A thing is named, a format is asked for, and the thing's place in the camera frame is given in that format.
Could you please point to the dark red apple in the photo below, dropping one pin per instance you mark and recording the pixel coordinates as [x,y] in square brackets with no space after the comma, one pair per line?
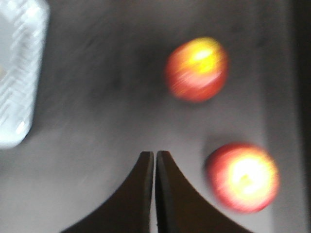
[243,177]
[197,70]

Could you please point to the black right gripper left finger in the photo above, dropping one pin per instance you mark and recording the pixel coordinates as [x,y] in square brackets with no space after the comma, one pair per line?
[128,209]

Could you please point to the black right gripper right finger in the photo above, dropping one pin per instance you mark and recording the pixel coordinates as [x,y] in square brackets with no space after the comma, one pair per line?
[180,208]

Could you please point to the light blue plastic basket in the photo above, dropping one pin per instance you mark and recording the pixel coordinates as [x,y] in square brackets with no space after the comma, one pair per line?
[23,30]

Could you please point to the black fruit display stand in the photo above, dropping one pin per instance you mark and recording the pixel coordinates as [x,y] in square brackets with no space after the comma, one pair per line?
[102,100]

